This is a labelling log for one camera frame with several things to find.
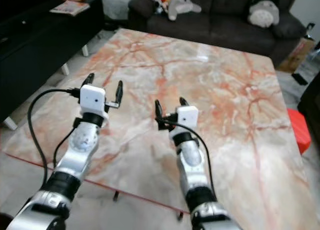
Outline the black low cabinet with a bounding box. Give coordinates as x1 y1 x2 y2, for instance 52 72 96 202
0 0 105 125

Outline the colourful magazine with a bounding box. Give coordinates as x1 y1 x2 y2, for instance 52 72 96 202
49 0 90 16

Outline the white lace cloth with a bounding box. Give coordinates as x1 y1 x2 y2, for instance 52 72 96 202
99 0 131 22

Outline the dark grey fabric sofa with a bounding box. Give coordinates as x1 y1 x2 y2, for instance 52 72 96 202
127 0 307 67

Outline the grey long-eared plush toy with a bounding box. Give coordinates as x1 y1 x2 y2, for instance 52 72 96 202
167 0 203 21

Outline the round grey white plush toy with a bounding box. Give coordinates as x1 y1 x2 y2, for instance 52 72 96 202
247 0 281 29

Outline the small black flat object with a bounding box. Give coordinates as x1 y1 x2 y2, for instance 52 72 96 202
291 71 310 86

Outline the red plastic object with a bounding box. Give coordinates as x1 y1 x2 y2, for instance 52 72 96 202
286 108 313 155

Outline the brown cardboard box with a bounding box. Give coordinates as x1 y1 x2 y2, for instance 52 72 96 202
277 36 316 74

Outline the dark upholstered seat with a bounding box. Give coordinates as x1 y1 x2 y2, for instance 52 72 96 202
297 73 320 132

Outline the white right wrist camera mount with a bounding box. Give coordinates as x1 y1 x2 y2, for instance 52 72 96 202
176 105 199 129

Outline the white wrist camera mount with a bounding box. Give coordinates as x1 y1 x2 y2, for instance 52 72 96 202
79 84 107 114
176 105 199 129

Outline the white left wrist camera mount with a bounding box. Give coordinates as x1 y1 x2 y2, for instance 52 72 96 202
79 84 107 114

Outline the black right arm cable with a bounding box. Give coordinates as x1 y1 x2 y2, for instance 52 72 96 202
157 118 215 197

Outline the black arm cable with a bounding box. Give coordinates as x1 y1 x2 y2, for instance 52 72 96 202
27 88 81 189
157 118 215 197

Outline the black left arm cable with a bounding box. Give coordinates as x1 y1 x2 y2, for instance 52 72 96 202
27 88 81 189

